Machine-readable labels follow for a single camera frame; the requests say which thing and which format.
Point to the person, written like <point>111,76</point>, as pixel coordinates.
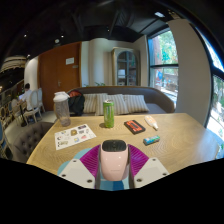
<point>26,96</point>

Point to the brown wooden door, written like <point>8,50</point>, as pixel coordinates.
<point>58,73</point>

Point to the glass-door cabinet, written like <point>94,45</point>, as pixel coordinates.
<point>126,66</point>

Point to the grey tufted armchair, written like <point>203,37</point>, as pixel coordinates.
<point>30,140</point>

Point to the black-framed window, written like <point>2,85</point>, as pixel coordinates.
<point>216,100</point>
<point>163,66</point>

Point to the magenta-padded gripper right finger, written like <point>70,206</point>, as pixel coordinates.
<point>151,170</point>

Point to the black and orange box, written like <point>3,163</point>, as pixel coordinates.
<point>134,127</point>

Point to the group of white chairs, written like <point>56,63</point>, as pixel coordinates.
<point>35,103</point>

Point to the small green blue pack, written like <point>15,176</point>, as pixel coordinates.
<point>151,140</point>

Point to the white sticker sheet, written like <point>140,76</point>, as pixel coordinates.
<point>75,136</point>

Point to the pink computer mouse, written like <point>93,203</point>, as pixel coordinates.
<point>114,161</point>

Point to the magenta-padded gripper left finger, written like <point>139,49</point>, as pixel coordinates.
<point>75,171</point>

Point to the clear shaker bottle white lid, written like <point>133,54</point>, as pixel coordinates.
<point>62,110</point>

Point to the green drink can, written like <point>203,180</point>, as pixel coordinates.
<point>108,114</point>

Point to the striped cushion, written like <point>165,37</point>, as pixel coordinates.
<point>90,103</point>
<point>136,103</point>
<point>120,105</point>

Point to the brown curved sofa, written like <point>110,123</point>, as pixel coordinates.
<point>156,98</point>

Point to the black backpack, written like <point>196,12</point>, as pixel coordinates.
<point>76,103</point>

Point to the white squeeze tube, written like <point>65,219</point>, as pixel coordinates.
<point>151,122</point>

